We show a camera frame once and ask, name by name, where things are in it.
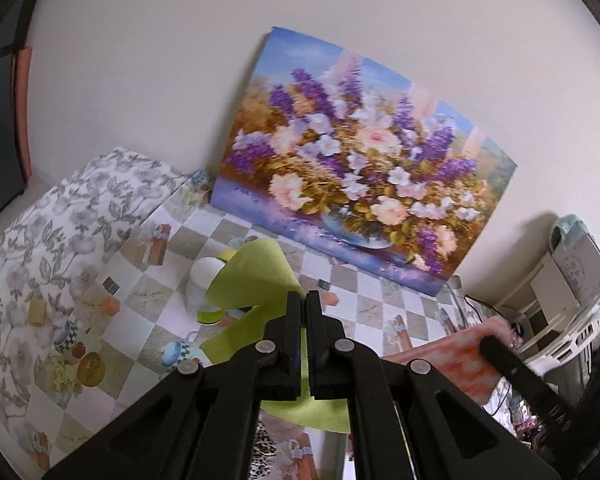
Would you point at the leopard print scrunchie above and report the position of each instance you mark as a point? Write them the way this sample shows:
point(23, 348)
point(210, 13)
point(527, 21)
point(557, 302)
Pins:
point(263, 452)

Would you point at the checkered printed tablecloth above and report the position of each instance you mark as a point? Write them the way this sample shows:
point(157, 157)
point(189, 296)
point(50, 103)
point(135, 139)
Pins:
point(130, 314)

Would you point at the lime green cloth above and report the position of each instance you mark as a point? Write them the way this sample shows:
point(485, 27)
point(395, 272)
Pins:
point(258, 276)

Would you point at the pink white knitted cloth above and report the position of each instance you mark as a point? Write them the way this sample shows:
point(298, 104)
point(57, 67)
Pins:
point(458, 358)

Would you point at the white pill bottle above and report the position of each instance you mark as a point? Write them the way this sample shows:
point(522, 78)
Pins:
point(200, 277)

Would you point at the yellow green sponge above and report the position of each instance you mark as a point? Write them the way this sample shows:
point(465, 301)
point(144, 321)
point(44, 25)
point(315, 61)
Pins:
point(227, 254)

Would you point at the pink edged dark panel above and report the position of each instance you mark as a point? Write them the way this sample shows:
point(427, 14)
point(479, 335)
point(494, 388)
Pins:
point(15, 170)

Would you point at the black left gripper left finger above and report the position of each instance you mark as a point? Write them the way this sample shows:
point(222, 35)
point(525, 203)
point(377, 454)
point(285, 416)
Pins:
point(198, 422)

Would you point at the white plastic shelf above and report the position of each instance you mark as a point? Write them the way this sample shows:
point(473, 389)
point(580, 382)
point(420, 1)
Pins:
point(557, 304)

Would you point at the floral canvas painting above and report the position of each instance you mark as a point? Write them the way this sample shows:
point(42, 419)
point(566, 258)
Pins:
point(337, 152)

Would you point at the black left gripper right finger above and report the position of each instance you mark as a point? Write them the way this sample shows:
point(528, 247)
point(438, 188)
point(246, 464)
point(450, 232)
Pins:
point(407, 421)

